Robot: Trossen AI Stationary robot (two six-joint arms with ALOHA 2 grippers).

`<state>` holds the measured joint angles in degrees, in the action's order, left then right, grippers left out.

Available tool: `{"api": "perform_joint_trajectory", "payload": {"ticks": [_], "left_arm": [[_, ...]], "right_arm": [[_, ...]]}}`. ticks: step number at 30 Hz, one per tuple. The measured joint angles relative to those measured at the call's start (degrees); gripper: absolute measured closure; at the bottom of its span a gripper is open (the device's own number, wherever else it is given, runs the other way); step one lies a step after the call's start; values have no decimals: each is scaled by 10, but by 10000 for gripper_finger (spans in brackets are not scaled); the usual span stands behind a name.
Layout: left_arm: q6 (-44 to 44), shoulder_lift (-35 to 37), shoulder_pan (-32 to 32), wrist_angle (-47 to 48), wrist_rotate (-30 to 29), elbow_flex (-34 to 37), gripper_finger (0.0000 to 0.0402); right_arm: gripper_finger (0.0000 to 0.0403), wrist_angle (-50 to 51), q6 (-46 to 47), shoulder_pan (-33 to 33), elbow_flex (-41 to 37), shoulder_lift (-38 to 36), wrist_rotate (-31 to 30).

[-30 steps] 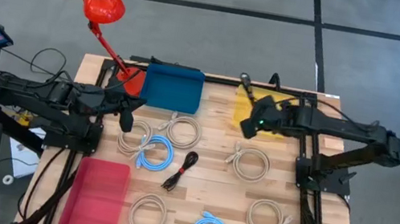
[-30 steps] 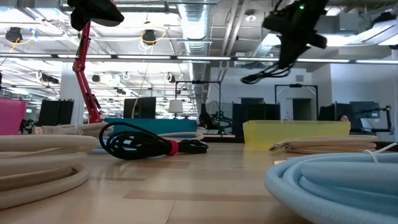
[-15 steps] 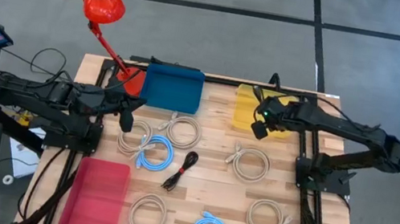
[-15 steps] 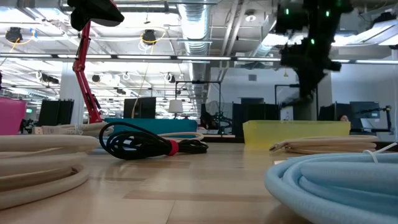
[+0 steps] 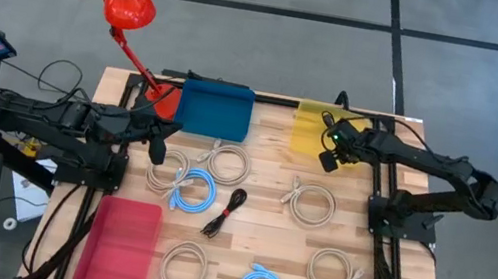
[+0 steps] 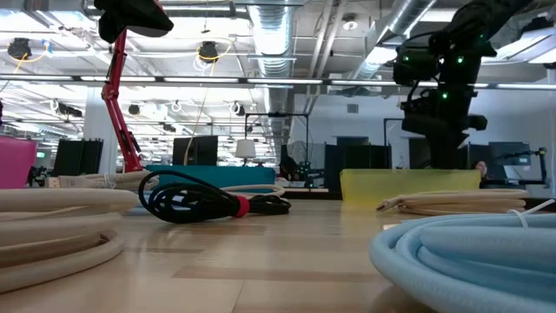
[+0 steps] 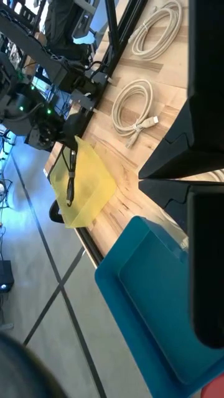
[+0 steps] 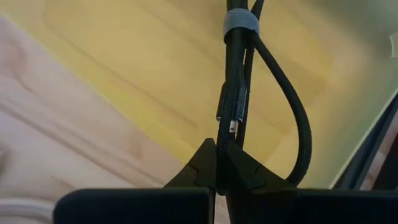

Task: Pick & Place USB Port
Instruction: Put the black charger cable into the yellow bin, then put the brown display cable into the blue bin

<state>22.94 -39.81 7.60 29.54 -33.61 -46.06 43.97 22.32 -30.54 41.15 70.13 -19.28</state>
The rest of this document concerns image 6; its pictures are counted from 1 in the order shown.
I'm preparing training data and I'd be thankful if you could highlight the person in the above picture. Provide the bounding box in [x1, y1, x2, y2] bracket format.
[474, 160, 489, 189]

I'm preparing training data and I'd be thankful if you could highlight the distant black robot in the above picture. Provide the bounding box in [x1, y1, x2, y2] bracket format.
[296, 160, 326, 190]

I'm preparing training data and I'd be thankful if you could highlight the blue plastic bin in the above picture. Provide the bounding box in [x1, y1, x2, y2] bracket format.
[145, 163, 278, 196]

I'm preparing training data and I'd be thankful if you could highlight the large silver ceiling duct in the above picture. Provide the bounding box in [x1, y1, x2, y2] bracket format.
[245, 0, 305, 147]

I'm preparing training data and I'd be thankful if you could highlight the black partition panel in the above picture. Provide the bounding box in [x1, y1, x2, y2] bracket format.
[323, 143, 393, 193]

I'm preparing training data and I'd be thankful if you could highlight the dark monitor screen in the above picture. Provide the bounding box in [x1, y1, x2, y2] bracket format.
[487, 141, 533, 167]

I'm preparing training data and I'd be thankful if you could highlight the long ceiling light strip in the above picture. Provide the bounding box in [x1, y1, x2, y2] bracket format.
[0, 74, 556, 91]

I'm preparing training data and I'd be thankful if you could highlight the black double monitor back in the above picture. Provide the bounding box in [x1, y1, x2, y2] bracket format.
[51, 137, 104, 177]

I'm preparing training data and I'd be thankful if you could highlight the white lampshade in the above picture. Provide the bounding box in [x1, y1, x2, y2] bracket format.
[235, 138, 258, 160]

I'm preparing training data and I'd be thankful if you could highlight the yellow plastic bin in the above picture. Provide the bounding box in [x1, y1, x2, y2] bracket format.
[340, 168, 482, 205]

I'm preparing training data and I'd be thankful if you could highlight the white USB cable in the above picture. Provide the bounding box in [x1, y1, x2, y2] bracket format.
[219, 183, 287, 197]
[45, 170, 160, 191]
[375, 188, 530, 217]
[0, 187, 141, 293]

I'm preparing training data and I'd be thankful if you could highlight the black background rig frame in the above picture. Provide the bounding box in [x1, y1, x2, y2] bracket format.
[244, 111, 310, 176]
[382, 116, 407, 171]

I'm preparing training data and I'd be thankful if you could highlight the red desk lamp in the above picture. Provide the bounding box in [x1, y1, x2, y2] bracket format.
[100, 0, 165, 174]

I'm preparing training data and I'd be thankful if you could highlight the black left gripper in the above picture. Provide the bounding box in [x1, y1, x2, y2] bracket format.
[93, 0, 175, 44]

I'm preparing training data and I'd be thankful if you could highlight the black ceiling cord reel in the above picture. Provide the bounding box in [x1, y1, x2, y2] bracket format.
[193, 39, 235, 73]
[6, 37, 50, 73]

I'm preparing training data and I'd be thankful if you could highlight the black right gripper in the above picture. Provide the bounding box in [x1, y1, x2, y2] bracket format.
[399, 85, 488, 170]

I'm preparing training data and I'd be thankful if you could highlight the black cable with red tie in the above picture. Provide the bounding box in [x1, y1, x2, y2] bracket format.
[137, 169, 293, 225]

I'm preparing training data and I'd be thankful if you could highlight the red plastic bin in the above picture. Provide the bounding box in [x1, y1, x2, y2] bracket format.
[0, 135, 38, 190]

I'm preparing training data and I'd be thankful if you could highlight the slanted silver ceiling duct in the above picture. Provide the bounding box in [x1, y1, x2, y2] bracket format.
[347, 0, 438, 83]

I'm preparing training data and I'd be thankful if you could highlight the light blue USB cable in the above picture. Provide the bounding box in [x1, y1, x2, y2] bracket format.
[368, 198, 556, 313]

